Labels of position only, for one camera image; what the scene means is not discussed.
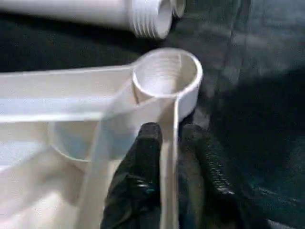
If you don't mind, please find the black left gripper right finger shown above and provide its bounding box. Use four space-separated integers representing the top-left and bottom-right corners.
177 124 239 229

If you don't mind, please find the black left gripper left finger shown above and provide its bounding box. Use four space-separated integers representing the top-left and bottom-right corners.
100 122 163 229

